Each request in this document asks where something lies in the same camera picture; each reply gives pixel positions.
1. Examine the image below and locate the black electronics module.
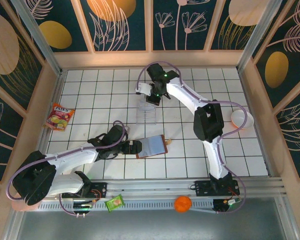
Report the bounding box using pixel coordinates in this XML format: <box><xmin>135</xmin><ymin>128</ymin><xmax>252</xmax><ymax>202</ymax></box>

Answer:
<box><xmin>213</xmin><ymin>197</ymin><xmax>243</xmax><ymax>215</ymax></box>
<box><xmin>72</xmin><ymin>199</ymin><xmax>95</xmax><ymax>217</ymax></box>

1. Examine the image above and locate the slotted grey cable duct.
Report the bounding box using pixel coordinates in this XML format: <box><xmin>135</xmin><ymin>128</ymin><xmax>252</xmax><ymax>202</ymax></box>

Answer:
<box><xmin>37</xmin><ymin>199</ymin><xmax>216</xmax><ymax>213</ymax></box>

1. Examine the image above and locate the orange fruit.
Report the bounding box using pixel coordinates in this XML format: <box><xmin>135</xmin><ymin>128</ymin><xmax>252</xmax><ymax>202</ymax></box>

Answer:
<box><xmin>174</xmin><ymin>195</ymin><xmax>193</xmax><ymax>214</ymax></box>

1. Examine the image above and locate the green snack packet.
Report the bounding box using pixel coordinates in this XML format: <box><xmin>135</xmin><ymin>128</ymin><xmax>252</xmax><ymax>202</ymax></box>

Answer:
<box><xmin>104</xmin><ymin>194</ymin><xmax>126</xmax><ymax>213</ymax></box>

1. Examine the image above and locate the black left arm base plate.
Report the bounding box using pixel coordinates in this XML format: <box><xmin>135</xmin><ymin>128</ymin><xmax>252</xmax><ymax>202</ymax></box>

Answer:
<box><xmin>61</xmin><ymin>181</ymin><xmax>108</xmax><ymax>200</ymax></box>

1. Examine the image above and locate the red fruit candy bag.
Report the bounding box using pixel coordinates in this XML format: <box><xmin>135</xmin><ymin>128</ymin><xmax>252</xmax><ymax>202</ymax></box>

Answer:
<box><xmin>43</xmin><ymin>102</ymin><xmax>76</xmax><ymax>132</ymax></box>

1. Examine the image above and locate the aluminium frame post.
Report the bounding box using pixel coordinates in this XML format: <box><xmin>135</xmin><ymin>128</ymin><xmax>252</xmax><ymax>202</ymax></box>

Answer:
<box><xmin>236</xmin><ymin>0</ymin><xmax>285</xmax><ymax>72</ymax></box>
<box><xmin>9</xmin><ymin>0</ymin><xmax>64</xmax><ymax>76</ymax></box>

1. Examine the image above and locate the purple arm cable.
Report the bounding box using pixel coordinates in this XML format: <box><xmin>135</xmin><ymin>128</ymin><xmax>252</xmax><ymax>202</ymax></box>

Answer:
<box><xmin>136</xmin><ymin>60</ymin><xmax>250</xmax><ymax>215</ymax></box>
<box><xmin>5</xmin><ymin>120</ymin><xmax>129</xmax><ymax>218</ymax></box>

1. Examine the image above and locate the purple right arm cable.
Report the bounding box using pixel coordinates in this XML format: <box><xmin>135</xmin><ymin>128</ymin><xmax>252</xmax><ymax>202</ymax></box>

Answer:
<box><xmin>136</xmin><ymin>60</ymin><xmax>250</xmax><ymax>215</ymax></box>

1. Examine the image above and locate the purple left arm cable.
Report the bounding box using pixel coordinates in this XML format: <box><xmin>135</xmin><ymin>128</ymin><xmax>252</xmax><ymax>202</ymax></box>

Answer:
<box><xmin>5</xmin><ymin>120</ymin><xmax>129</xmax><ymax>218</ymax></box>

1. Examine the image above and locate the white and orange bowl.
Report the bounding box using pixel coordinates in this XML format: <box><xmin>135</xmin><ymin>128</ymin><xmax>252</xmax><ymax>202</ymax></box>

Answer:
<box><xmin>230</xmin><ymin>109</ymin><xmax>255</xmax><ymax>130</ymax></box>

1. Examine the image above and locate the black left electronics module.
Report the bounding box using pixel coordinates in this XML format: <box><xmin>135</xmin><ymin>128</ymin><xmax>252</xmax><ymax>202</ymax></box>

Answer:
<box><xmin>72</xmin><ymin>199</ymin><xmax>95</xmax><ymax>217</ymax></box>

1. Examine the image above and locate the pink plastic cup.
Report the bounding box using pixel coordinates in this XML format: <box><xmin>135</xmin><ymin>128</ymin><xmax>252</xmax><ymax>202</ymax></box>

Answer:
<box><xmin>11</xmin><ymin>199</ymin><xmax>41</xmax><ymax>212</ymax></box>

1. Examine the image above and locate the aluminium mounting rail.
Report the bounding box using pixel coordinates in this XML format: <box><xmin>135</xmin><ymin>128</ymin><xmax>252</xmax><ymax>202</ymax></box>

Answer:
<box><xmin>17</xmin><ymin>177</ymin><xmax>285</xmax><ymax>198</ymax></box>

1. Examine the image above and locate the black right electronics module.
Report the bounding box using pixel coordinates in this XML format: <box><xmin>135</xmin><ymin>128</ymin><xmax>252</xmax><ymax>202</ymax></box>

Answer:
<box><xmin>213</xmin><ymin>197</ymin><xmax>243</xmax><ymax>215</ymax></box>

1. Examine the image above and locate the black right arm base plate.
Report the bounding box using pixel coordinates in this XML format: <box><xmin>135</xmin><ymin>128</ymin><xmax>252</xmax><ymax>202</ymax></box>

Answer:
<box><xmin>194</xmin><ymin>179</ymin><xmax>241</xmax><ymax>198</ymax></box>

